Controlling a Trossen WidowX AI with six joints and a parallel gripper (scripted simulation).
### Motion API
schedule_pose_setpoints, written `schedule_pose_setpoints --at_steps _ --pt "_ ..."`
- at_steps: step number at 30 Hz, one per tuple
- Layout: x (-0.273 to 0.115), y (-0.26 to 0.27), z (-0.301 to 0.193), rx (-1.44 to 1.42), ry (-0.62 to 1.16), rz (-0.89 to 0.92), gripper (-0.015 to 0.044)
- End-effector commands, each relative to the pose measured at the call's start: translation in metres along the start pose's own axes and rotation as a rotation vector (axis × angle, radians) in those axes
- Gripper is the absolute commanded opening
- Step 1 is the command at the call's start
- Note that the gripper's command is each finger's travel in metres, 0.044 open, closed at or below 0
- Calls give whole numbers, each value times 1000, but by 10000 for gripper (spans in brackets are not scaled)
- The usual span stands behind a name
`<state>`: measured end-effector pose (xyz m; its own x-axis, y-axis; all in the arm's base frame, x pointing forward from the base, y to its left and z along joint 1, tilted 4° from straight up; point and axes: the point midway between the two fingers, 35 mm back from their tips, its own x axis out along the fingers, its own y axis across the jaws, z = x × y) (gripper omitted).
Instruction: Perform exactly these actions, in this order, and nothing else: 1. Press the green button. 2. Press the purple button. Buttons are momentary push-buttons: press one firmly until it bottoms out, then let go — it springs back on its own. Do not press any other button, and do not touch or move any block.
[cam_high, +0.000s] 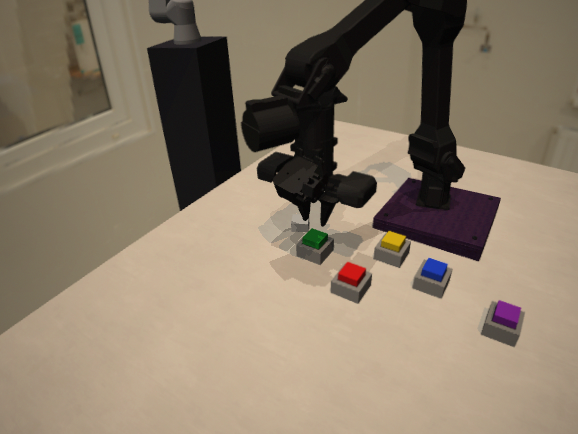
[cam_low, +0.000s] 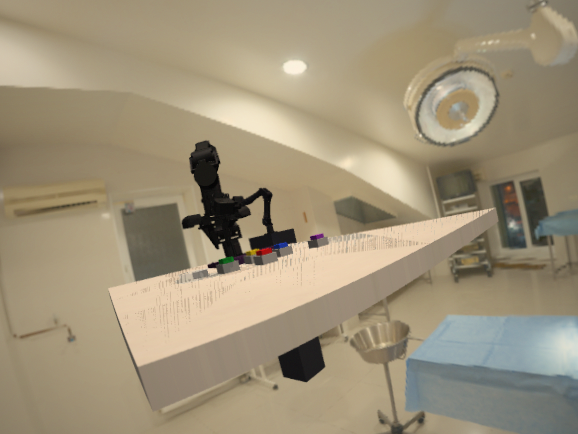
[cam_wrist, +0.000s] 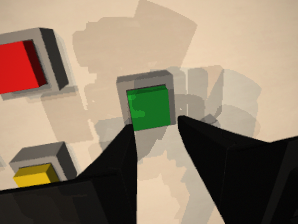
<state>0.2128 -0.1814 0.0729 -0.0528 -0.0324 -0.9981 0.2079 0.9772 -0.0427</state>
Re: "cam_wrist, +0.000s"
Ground green button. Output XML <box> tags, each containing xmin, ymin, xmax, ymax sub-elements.
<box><xmin>116</xmin><ymin>69</ymin><xmax>176</xmax><ymax>132</ymax></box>

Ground small beige block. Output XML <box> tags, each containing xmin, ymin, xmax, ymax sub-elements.
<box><xmin>200</xmin><ymin>114</ymin><xmax>222</xmax><ymax>129</ymax></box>

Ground red button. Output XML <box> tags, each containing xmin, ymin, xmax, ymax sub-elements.
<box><xmin>0</xmin><ymin>27</ymin><xmax>69</xmax><ymax>101</ymax></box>

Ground yellow button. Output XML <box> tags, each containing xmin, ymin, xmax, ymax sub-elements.
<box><xmin>8</xmin><ymin>141</ymin><xmax>77</xmax><ymax>187</ymax></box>

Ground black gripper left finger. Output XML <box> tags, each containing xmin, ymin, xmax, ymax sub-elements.
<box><xmin>0</xmin><ymin>124</ymin><xmax>137</xmax><ymax>224</ymax></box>

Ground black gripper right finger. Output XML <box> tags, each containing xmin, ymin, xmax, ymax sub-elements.
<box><xmin>178</xmin><ymin>115</ymin><xmax>298</xmax><ymax>224</ymax></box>

